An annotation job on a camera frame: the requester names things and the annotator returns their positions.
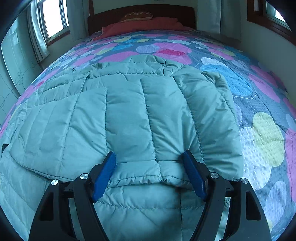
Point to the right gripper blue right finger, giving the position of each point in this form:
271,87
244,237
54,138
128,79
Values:
246,219

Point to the window with frame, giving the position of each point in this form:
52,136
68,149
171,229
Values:
53,19
264,14

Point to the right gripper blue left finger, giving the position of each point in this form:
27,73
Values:
52,220

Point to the red folded blanket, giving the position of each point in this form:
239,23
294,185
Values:
159,23

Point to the white patterned wardrobe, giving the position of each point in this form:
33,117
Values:
19,67

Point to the right window with frame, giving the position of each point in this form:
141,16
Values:
264,14

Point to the light green puffer jacket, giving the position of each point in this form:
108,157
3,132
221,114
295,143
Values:
145,109

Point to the pale curtain right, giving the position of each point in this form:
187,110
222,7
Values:
220,17

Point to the brown embroidered pillow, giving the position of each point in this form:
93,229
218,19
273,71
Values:
136,16

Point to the colourful circle pattern bedspread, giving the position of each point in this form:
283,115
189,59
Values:
265,116

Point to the left window with frame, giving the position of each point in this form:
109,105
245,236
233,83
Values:
53,19

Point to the pale curtain left inner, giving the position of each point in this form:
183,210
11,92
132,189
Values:
78,13

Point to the dark wooden headboard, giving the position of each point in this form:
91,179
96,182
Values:
185,15

